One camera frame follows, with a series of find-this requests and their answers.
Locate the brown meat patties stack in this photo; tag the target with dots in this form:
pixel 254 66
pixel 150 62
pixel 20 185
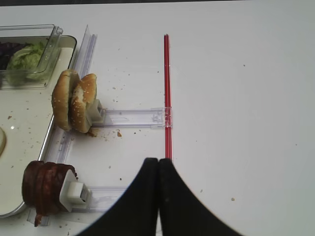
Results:
pixel 41 187

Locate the clear pusher track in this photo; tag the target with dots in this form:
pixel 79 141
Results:
pixel 101 199
pixel 152 118

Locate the right upper clear pusher track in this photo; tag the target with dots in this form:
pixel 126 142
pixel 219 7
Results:
pixel 152 118

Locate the clear plastic salad container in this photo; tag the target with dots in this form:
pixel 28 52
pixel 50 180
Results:
pixel 22 35

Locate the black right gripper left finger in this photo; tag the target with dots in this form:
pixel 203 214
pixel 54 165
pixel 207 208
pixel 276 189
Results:
pixel 135 213

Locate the right lower clear pusher track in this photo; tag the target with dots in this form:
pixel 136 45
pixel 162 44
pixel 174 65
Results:
pixel 101 199

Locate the sesame bun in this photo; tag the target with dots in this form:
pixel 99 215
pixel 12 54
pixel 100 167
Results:
pixel 84 93
pixel 61 98

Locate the purple cabbage leaves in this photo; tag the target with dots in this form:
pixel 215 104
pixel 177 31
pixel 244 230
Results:
pixel 6 52

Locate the white pusher block at patties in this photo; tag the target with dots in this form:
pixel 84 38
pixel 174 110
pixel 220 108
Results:
pixel 74 194

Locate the white metal tray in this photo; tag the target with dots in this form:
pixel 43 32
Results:
pixel 26 118

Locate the green lettuce in container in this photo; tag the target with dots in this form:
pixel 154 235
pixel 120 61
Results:
pixel 26 58

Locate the sesame bun rear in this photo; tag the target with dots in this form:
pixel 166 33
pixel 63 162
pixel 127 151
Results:
pixel 84 93

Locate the bottom bun on tray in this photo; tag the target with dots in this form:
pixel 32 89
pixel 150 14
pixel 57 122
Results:
pixel 3 140

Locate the right red strip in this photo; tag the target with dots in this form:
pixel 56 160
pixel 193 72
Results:
pixel 167 90

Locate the sesame bun front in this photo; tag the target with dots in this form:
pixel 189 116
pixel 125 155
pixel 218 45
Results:
pixel 61 98

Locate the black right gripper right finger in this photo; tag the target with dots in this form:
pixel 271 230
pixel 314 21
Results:
pixel 181 213

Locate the white pusher block at buns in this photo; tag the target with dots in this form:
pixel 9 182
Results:
pixel 95 113

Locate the right clear long rail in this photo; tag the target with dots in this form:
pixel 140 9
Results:
pixel 81 67

